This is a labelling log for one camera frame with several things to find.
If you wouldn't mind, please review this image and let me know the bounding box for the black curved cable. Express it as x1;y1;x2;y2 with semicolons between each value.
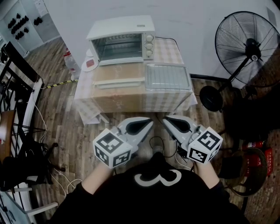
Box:
154;36;178;45

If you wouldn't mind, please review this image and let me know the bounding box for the white frame furniture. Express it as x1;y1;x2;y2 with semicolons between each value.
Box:
0;185;60;224

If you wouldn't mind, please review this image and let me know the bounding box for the brown wooden desk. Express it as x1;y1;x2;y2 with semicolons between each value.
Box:
0;110;16;158

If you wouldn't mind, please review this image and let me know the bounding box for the black pedestal fan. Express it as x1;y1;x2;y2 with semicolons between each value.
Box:
199;10;280;113

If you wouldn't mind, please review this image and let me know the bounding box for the black armchair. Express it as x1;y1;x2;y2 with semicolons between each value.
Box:
218;87;280;143

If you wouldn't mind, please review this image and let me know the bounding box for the group of black wall holders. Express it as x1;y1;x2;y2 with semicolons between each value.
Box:
7;13;43;41

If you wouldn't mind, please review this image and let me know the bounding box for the person's right forearm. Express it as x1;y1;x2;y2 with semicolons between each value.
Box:
193;161;221;190

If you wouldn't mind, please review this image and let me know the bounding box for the yellow black striped cable cover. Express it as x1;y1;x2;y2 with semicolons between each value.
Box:
41;79;79;90

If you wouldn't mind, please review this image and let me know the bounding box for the person's black printed shirt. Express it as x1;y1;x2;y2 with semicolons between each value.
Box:
49;152;250;224

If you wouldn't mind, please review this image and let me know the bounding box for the black office chair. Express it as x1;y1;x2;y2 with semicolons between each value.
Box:
0;140;66;191

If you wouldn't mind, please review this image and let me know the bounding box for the person's left forearm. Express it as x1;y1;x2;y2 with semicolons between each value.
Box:
81;161;115;196

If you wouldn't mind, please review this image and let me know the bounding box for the large clear water bottle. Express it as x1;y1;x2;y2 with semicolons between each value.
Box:
63;49;82;81

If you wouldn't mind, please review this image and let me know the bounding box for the red fire extinguisher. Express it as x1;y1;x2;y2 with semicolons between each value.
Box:
246;141;266;150

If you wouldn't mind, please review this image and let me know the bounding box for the table with checked cloth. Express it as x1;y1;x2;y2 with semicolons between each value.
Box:
73;36;199;126

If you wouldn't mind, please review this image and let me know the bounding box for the white floor cable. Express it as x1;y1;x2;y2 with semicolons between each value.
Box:
32;105;84;196

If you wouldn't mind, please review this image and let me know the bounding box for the metal baking tray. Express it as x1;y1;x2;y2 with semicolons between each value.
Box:
144;63;192;91

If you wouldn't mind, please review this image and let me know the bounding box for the black metal railing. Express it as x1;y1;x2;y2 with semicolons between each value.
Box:
0;41;45;158

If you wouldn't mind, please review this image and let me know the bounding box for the white plate with red piece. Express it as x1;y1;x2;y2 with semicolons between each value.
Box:
81;57;100;73

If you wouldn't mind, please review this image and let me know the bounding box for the white paper notice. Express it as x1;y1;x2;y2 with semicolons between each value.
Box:
35;0;48;14

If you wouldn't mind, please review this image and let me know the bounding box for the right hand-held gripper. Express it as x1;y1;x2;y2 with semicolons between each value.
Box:
162;115;224;165

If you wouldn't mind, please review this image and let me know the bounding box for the white toaster oven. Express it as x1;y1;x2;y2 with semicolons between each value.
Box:
86;14;157;67

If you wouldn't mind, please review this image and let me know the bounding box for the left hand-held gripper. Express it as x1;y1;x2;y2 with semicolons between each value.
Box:
93;116;154;169

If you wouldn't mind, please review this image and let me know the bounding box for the white wall panel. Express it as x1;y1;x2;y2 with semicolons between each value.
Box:
0;0;62;53

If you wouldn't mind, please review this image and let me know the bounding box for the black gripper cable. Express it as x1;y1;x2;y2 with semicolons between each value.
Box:
149;136;178;158

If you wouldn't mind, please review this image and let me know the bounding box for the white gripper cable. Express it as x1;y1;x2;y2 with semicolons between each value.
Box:
174;153;193;172

